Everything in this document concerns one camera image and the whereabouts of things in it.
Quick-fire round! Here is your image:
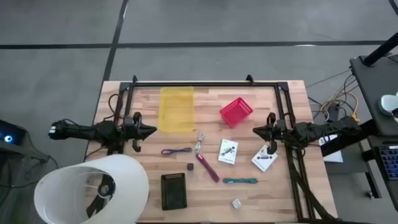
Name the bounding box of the black aluminium rig frame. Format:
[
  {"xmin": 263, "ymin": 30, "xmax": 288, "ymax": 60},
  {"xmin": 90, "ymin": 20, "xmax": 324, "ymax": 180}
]
[{"xmin": 114, "ymin": 74, "xmax": 340, "ymax": 224}]

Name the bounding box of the black sleeved cable bundle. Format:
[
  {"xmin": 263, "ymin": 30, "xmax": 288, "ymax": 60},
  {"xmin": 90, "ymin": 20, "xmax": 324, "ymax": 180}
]
[{"xmin": 284, "ymin": 136, "xmax": 338, "ymax": 223}]

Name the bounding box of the yellow translucent plastic bin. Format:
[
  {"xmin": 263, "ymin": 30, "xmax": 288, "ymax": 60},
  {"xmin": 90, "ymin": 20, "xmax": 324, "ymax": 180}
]
[{"xmin": 157, "ymin": 86, "xmax": 195, "ymax": 134}]

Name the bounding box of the black lamp socket stand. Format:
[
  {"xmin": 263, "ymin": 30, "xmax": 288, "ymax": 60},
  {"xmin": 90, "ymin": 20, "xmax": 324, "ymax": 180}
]
[{"xmin": 86, "ymin": 173, "xmax": 117, "ymax": 218}]

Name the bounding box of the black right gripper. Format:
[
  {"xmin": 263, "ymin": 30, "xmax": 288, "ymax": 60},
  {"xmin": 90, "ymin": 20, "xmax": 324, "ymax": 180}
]
[{"xmin": 252, "ymin": 111, "xmax": 292, "ymax": 156}]

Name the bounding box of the black plastic slotted basket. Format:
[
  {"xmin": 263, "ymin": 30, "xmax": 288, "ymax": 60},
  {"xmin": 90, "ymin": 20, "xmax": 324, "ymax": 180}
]
[{"xmin": 160, "ymin": 172, "xmax": 188, "ymax": 212}]

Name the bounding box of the white printed instruction booklet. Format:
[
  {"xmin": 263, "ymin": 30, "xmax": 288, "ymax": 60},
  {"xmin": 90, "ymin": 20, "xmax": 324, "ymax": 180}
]
[
  {"xmin": 251, "ymin": 144, "xmax": 279, "ymax": 172},
  {"xmin": 217, "ymin": 138, "xmax": 239, "ymax": 166}
]

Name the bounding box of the dark grey desk top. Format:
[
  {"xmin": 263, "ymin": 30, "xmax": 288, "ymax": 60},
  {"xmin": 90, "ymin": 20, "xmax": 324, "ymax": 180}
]
[{"xmin": 349, "ymin": 54, "xmax": 398, "ymax": 138}]

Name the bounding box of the black desk frame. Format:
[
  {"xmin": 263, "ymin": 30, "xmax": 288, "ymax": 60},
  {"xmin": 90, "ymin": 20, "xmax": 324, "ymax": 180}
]
[{"xmin": 320, "ymin": 119, "xmax": 398, "ymax": 212}]

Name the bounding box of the yellow floor cable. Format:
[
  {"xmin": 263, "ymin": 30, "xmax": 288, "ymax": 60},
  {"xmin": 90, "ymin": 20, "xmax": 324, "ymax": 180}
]
[{"xmin": 320, "ymin": 90, "xmax": 361, "ymax": 124}]

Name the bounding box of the backlit computer keyboard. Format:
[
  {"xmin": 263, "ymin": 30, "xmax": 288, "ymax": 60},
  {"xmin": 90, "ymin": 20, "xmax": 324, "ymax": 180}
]
[{"xmin": 377, "ymin": 144, "xmax": 398, "ymax": 181}]

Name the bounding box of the white paper sheet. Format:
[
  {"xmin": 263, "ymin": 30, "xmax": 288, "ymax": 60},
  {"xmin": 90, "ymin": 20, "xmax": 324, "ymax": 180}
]
[{"xmin": 318, "ymin": 133, "xmax": 345, "ymax": 164}]

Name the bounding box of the thin grey floor cable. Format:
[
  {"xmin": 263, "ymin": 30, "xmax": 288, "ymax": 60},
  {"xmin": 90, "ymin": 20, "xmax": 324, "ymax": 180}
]
[{"xmin": 306, "ymin": 68, "xmax": 352, "ymax": 88}]

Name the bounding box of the white rounded device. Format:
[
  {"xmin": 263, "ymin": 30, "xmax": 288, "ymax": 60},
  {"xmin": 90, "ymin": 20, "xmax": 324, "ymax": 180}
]
[{"xmin": 377, "ymin": 92, "xmax": 398, "ymax": 116}]

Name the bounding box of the white lamp shade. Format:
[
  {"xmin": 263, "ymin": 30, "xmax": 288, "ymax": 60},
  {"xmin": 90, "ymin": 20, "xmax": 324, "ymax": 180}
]
[{"xmin": 33, "ymin": 154, "xmax": 150, "ymax": 224}]

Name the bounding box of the magenta braided cable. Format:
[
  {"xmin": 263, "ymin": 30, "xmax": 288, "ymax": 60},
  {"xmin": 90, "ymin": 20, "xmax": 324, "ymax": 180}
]
[{"xmin": 195, "ymin": 153, "xmax": 220, "ymax": 183}]

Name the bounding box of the grey metal stand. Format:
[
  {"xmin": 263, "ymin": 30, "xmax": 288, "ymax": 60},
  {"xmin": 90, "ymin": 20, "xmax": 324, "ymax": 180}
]
[{"xmin": 0, "ymin": 141, "xmax": 50, "ymax": 164}]

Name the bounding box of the black slanted pole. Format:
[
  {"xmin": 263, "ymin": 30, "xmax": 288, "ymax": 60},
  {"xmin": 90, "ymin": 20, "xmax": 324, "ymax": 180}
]
[{"xmin": 362, "ymin": 32, "xmax": 398, "ymax": 68}]

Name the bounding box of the black device with blue light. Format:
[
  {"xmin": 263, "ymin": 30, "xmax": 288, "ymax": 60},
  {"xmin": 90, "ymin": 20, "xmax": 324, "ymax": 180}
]
[{"xmin": 0, "ymin": 119, "xmax": 27, "ymax": 146}]

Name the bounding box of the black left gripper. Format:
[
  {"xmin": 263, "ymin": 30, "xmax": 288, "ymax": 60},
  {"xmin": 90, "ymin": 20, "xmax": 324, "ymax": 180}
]
[{"xmin": 124, "ymin": 111, "xmax": 158, "ymax": 153}]

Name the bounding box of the black power adapter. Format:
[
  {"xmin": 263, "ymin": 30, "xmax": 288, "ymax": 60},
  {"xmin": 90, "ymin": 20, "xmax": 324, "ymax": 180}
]
[{"xmin": 326, "ymin": 104, "xmax": 341, "ymax": 121}]

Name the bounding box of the red plastic mesh basket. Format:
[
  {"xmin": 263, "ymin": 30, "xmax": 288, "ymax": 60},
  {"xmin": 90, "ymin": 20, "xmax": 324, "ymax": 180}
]
[{"xmin": 219, "ymin": 96, "xmax": 254, "ymax": 128}]

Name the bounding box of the black base power cable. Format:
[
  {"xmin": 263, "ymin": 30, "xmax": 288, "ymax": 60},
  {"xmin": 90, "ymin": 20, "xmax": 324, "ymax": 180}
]
[{"xmin": 107, "ymin": 93, "xmax": 124, "ymax": 122}]

